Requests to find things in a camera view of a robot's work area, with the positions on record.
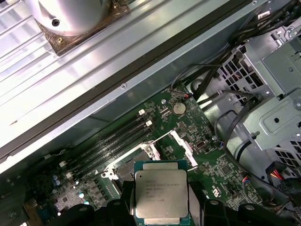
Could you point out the silver CPU chip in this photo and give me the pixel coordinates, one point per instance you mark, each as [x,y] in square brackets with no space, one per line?
[160,188]

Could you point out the silver coin cell battery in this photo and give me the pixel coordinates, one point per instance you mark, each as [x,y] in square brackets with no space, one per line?
[179,108]

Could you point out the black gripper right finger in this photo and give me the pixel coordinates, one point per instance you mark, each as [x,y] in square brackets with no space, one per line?
[214,214]

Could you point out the CPU socket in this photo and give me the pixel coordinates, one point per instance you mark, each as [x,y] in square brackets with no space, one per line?
[125,168]

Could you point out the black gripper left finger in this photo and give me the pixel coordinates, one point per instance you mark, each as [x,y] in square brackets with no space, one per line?
[117,214]

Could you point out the square brown base plate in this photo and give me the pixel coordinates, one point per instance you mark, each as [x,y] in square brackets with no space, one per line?
[68,44]

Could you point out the green motherboard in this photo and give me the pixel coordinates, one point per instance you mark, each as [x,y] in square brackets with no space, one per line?
[211,164]

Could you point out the silver metal drive cage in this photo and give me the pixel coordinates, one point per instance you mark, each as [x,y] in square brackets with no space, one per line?
[270,131]

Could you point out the black PC case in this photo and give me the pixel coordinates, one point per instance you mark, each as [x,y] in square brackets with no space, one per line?
[105,110]

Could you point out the black power plug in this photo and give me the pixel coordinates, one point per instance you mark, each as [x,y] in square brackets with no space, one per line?
[270,168]

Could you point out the RAM slot white clips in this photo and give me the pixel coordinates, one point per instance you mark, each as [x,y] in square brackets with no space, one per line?
[101,138]
[108,149]

